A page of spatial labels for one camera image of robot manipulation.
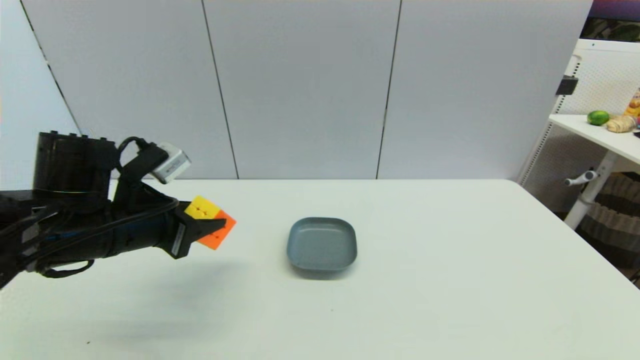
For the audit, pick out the white pegboard panel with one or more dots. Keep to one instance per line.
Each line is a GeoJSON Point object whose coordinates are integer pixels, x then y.
{"type": "Point", "coordinates": [600, 75]}

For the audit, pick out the rubiks cube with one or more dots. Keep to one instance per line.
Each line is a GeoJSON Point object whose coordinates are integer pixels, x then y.
{"type": "Point", "coordinates": [202, 207]}

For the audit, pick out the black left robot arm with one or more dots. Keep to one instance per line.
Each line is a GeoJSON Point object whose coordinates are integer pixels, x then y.
{"type": "Point", "coordinates": [70, 200]}

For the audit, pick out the green lime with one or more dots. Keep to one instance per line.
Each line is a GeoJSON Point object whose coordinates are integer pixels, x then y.
{"type": "Point", "coordinates": [598, 118]}

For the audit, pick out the striped dark fabric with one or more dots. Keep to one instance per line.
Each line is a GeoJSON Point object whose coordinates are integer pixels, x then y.
{"type": "Point", "coordinates": [615, 220]}

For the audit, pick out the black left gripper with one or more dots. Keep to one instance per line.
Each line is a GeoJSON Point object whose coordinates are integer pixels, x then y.
{"type": "Point", "coordinates": [150, 230]}

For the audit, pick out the white side desk top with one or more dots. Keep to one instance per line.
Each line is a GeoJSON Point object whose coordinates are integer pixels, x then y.
{"type": "Point", "coordinates": [600, 134]}

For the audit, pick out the blue-grey shallow plate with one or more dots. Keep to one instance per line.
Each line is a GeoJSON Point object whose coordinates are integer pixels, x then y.
{"type": "Point", "coordinates": [321, 245]}

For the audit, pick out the black box on pegboard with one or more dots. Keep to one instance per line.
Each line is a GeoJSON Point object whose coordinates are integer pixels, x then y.
{"type": "Point", "coordinates": [567, 85]}

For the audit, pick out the beige ginger root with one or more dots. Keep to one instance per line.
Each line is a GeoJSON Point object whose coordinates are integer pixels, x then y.
{"type": "Point", "coordinates": [621, 124]}

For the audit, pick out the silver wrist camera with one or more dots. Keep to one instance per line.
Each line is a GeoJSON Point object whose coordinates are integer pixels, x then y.
{"type": "Point", "coordinates": [172, 162]}

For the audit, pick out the white desk leg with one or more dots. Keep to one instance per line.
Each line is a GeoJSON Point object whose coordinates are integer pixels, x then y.
{"type": "Point", "coordinates": [592, 192]}

